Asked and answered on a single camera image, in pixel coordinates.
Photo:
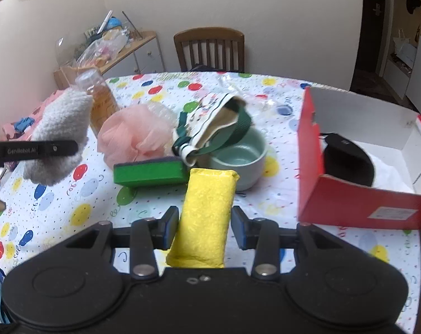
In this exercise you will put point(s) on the yellow sponge cloth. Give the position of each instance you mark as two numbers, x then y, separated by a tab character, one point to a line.
203	226

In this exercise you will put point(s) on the white drawer sideboard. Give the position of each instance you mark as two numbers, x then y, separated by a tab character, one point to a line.
137	58

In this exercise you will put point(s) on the clear plastic bag pile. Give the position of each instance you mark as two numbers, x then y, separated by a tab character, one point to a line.
93	54

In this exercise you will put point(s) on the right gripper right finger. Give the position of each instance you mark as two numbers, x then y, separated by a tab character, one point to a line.
329	279

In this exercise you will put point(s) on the brown wooden chair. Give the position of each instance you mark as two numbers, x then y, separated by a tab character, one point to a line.
212	48

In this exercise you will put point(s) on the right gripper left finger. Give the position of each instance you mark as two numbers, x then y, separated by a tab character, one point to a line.
81	279

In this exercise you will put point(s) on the pink mesh bath pouf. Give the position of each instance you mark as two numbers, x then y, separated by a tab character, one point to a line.
138	132

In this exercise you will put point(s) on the black hanging bag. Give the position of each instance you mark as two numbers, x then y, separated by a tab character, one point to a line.
412	5

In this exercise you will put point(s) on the red white cardboard box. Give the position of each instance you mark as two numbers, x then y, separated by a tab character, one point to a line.
390	134

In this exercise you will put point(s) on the white fluffy sock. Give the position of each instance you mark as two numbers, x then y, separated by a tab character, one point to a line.
66	118

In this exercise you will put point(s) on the green purple scrub sponge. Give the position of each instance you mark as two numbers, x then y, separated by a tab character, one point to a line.
150	173

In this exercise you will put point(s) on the green strap printed pouch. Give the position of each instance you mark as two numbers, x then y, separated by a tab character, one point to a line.
219	121

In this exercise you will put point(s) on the white wall cabinet unit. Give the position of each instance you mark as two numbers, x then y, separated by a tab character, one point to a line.
402	52

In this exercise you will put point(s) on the pale green ceramic mug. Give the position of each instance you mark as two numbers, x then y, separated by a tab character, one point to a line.
247	158

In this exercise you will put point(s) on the amber liquid plastic bottle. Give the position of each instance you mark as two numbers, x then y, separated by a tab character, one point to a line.
104	103

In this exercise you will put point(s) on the black fabric item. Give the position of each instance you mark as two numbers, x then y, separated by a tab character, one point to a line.
344	160

